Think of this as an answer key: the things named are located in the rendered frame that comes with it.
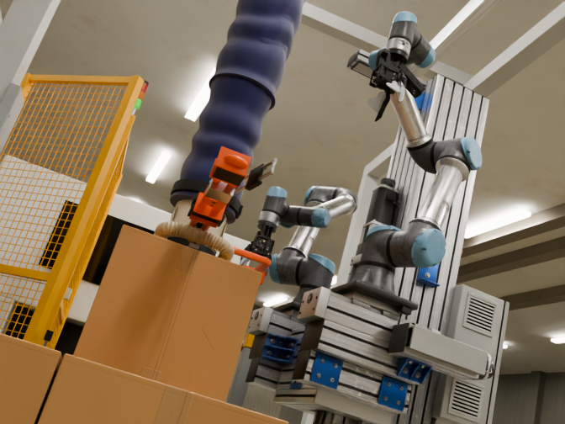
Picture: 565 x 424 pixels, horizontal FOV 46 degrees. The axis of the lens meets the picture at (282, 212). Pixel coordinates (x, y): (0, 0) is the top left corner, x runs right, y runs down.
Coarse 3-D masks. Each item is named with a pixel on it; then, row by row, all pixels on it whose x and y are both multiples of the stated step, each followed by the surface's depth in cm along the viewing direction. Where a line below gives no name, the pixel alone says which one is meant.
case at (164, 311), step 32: (128, 256) 174; (160, 256) 177; (192, 256) 179; (128, 288) 172; (160, 288) 174; (192, 288) 177; (224, 288) 179; (256, 288) 182; (96, 320) 167; (128, 320) 170; (160, 320) 172; (192, 320) 174; (224, 320) 177; (96, 352) 165; (128, 352) 167; (160, 352) 170; (192, 352) 172; (224, 352) 175; (192, 384) 170; (224, 384) 172
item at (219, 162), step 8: (224, 152) 152; (232, 152) 153; (216, 160) 159; (248, 160) 153; (216, 168) 153; (224, 168) 151; (232, 168) 152; (240, 168) 152; (216, 176) 157; (224, 176) 155; (232, 176) 154; (240, 176) 153; (232, 184) 159
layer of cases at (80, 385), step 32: (0, 352) 105; (32, 352) 106; (0, 384) 103; (32, 384) 105; (64, 384) 106; (96, 384) 107; (128, 384) 109; (160, 384) 110; (0, 416) 102; (32, 416) 103; (64, 416) 105; (96, 416) 106; (128, 416) 108; (160, 416) 109; (192, 416) 110; (224, 416) 112; (256, 416) 114
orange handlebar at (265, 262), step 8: (224, 160) 152; (232, 160) 151; (240, 160) 151; (208, 200) 176; (216, 200) 176; (216, 208) 182; (192, 224) 201; (240, 256) 218; (248, 256) 217; (256, 256) 218; (264, 264) 220
